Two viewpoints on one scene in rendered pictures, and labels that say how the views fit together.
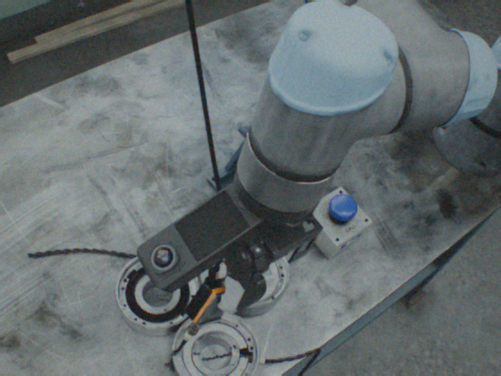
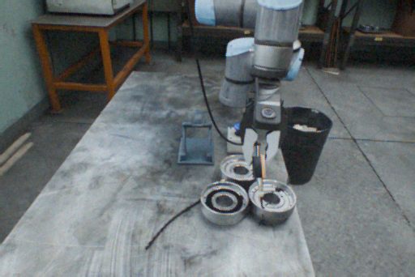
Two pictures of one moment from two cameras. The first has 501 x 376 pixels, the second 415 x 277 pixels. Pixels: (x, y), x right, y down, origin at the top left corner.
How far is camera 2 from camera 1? 49 cm
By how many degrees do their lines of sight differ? 39
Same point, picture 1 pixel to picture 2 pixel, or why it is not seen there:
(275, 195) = (286, 58)
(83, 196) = (135, 207)
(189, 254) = (274, 105)
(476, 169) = not seen: hidden behind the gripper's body
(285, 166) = (288, 40)
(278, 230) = not seen: hidden behind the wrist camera
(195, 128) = (147, 153)
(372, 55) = not seen: outside the picture
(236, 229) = (276, 88)
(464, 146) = (242, 95)
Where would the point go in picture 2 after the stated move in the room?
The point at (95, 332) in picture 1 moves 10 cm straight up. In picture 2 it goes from (220, 243) to (223, 206)
